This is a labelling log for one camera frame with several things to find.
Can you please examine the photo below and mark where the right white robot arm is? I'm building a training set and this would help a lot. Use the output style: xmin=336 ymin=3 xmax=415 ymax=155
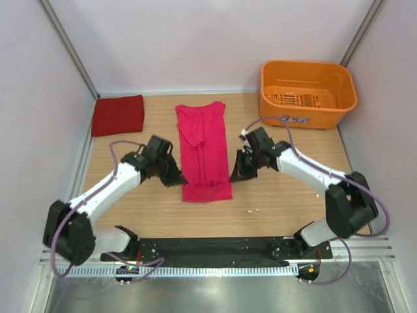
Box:
xmin=229 ymin=127 xmax=379 ymax=258

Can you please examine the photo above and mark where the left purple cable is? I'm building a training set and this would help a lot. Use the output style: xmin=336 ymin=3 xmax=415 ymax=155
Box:
xmin=51 ymin=140 xmax=165 ymax=284

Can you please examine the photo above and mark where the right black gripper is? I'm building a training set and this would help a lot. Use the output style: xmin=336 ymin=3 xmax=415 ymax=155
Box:
xmin=230 ymin=149 xmax=263 ymax=183

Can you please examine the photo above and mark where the orange plastic basket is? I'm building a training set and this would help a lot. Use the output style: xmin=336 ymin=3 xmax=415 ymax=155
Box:
xmin=259 ymin=60 xmax=357 ymax=130

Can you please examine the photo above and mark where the pink t shirt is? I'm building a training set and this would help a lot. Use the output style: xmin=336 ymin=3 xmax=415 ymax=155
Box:
xmin=175 ymin=102 xmax=233 ymax=203

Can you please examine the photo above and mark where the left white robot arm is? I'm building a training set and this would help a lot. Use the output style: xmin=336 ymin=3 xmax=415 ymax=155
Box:
xmin=42 ymin=135 xmax=187 ymax=265

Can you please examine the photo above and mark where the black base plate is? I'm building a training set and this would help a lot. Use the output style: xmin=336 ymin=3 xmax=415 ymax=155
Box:
xmin=100 ymin=236 xmax=334 ymax=269

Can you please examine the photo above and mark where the aluminium frame rail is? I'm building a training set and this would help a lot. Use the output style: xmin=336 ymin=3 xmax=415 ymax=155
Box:
xmin=39 ymin=233 xmax=397 ymax=265

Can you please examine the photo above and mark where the folded dark red t shirt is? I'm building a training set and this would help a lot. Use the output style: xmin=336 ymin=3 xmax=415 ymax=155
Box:
xmin=91 ymin=95 xmax=145 ymax=137

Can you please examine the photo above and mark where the white slotted cable duct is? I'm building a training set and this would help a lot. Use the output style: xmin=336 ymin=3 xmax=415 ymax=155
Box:
xmin=67 ymin=263 xmax=298 ymax=278

